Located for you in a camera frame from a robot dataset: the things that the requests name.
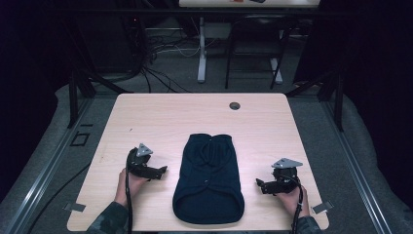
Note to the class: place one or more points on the black metal frame stand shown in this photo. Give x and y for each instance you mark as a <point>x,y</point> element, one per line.
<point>328,94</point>
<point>81,87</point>

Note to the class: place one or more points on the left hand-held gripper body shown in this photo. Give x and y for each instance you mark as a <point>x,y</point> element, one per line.
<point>139,161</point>

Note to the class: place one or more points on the black metal chair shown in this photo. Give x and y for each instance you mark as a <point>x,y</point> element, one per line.
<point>256,48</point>

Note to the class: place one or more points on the aluminium floor rail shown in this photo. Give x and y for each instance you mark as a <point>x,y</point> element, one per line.
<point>355,165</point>
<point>42,172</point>

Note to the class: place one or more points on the dark navy pet garment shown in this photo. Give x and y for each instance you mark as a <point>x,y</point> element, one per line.
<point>207,182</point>

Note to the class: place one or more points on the person's left hand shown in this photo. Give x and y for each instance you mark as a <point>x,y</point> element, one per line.
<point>128,190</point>

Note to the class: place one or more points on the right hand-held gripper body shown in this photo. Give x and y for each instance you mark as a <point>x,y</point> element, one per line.
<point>283,178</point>

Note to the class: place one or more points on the white desk with legs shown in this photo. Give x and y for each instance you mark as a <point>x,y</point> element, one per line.
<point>227,39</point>

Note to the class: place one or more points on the person's right hand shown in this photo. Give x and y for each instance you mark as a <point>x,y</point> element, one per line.
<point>295,201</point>

